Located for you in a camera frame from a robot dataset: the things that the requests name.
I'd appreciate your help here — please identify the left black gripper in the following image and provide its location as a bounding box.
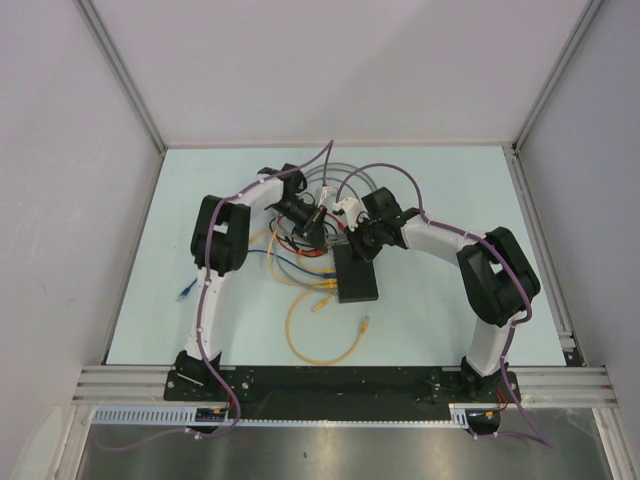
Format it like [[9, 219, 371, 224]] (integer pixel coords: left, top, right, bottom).
[[268, 197, 326, 252]]

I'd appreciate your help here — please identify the red ethernet cable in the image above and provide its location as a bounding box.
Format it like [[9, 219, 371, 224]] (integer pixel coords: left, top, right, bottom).
[[277, 219, 351, 259]]

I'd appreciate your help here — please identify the black network switch box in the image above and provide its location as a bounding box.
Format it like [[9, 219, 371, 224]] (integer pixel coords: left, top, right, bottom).
[[332, 244, 379, 304]]

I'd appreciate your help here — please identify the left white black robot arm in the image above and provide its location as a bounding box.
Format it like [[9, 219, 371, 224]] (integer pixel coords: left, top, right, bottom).
[[174, 164, 327, 400]]

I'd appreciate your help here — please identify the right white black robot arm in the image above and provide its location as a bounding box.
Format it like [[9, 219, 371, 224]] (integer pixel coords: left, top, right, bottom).
[[332, 187, 541, 401]]

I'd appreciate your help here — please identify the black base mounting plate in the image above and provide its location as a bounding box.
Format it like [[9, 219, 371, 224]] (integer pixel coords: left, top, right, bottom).
[[163, 364, 522, 422]]

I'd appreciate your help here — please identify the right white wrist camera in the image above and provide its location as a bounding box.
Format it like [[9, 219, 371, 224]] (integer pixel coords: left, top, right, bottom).
[[331, 197, 370, 232]]

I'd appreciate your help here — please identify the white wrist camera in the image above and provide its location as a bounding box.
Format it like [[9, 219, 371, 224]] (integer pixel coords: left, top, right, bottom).
[[315, 186, 337, 208], [331, 197, 370, 232]]

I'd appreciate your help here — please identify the black ethernet cable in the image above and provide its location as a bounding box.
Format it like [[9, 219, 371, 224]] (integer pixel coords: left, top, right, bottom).
[[269, 199, 346, 256]]

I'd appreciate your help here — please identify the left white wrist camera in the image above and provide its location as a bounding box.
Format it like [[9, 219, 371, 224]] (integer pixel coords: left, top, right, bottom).
[[315, 186, 337, 208]]

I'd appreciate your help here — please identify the blue ethernet cable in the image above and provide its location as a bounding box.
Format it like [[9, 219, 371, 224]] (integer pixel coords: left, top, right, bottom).
[[174, 248, 337, 303]]

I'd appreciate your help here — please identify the aluminium frame rail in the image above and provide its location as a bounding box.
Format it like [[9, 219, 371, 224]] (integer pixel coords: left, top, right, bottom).
[[73, 365, 618, 408]]

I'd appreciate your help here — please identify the grey slotted cable duct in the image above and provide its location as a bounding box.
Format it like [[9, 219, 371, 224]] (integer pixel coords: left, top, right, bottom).
[[93, 405, 468, 428]]

